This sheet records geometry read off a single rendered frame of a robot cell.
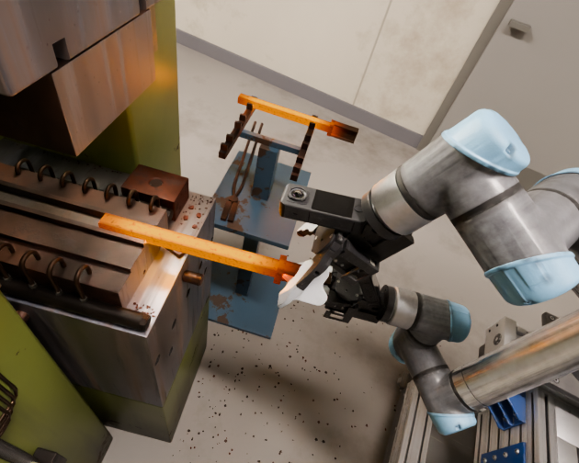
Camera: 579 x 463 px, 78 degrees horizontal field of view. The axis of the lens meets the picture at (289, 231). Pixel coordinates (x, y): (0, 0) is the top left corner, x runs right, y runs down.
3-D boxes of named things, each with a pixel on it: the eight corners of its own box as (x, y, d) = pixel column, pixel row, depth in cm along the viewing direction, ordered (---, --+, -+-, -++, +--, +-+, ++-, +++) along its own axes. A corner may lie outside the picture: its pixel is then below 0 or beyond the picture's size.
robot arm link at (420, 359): (402, 385, 76) (425, 367, 68) (380, 335, 82) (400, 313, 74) (432, 378, 78) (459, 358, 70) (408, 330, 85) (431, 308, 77)
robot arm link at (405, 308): (419, 318, 64) (416, 281, 70) (394, 311, 64) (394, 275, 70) (402, 335, 70) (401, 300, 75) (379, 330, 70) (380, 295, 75)
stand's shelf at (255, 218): (310, 175, 143) (311, 172, 141) (288, 250, 116) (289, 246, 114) (238, 153, 143) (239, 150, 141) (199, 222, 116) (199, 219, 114)
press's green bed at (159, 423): (206, 346, 156) (210, 291, 122) (171, 443, 131) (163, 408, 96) (82, 312, 155) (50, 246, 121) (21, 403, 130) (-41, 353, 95)
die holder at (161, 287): (210, 290, 122) (216, 197, 89) (163, 407, 96) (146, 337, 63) (50, 246, 120) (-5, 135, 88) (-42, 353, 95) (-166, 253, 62)
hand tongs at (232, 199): (254, 122, 156) (254, 119, 155) (263, 124, 156) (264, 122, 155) (220, 220, 116) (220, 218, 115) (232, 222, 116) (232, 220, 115)
